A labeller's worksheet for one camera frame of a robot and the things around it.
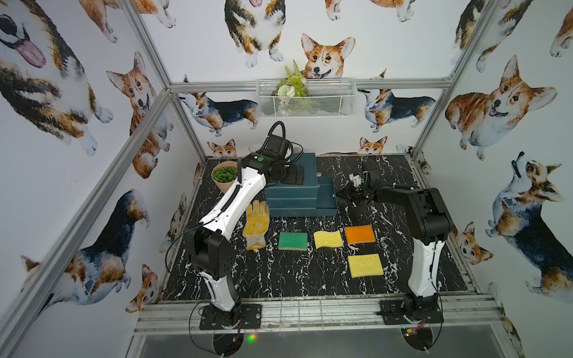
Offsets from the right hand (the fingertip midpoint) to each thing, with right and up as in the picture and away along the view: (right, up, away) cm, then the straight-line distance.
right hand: (334, 192), depth 100 cm
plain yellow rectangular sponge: (+10, -26, -16) cm, 33 cm away
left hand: (-16, +8, -18) cm, 25 cm away
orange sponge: (+10, -17, -6) cm, 21 cm away
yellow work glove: (-34, -14, -5) cm, 37 cm away
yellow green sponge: (-4, -18, -10) cm, 21 cm away
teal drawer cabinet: (-16, -2, -13) cm, 20 cm away
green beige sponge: (-18, -19, -10) cm, 28 cm away
